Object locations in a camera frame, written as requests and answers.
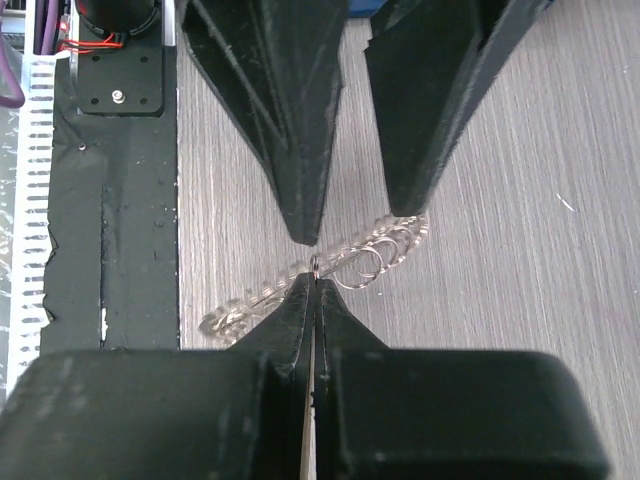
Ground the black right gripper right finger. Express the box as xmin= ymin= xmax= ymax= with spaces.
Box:
xmin=314 ymin=280 xmax=611 ymax=479

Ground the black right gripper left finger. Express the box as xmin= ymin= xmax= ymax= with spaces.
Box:
xmin=1 ymin=274 xmax=316 ymax=479

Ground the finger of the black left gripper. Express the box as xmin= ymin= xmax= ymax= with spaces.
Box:
xmin=180 ymin=0 xmax=348 ymax=245
xmin=365 ymin=0 xmax=548 ymax=216

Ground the metal disc with keyrings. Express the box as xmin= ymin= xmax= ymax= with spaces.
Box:
xmin=198 ymin=214 xmax=429 ymax=348

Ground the single silver keyring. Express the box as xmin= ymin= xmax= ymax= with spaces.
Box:
xmin=310 ymin=254 xmax=321 ymax=282

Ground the dark blue tray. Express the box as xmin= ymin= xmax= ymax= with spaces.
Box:
xmin=348 ymin=1 xmax=556 ymax=18

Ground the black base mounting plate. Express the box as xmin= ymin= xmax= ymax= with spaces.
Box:
xmin=40 ymin=48 xmax=180 ymax=354

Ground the white slotted cable duct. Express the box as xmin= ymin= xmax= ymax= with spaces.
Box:
xmin=5 ymin=52 xmax=71 ymax=401

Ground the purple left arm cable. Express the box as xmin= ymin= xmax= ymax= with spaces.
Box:
xmin=0 ymin=0 xmax=60 ymax=109

